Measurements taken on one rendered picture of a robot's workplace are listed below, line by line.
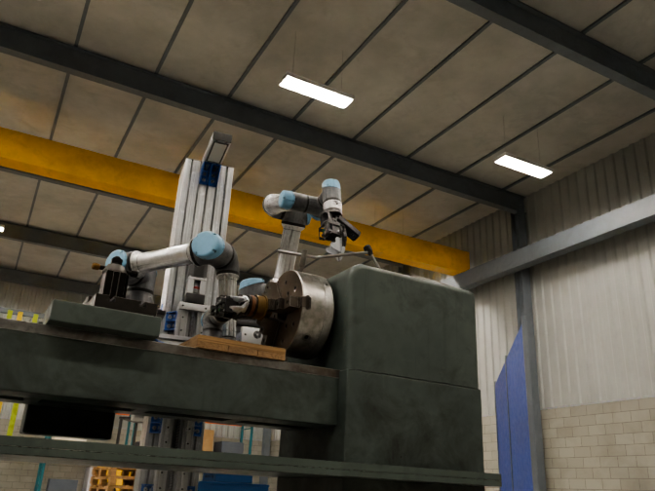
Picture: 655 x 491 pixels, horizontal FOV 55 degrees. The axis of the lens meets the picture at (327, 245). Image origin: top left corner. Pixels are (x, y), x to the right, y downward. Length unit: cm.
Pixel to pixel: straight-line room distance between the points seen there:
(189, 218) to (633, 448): 1136
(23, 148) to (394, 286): 1136
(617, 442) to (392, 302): 1159
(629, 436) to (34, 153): 1235
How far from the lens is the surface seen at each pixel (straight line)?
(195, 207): 323
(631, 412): 1355
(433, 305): 244
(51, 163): 1316
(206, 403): 198
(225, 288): 262
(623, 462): 1365
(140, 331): 189
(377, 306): 228
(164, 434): 287
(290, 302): 219
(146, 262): 270
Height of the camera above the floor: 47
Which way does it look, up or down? 22 degrees up
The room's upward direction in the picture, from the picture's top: 3 degrees clockwise
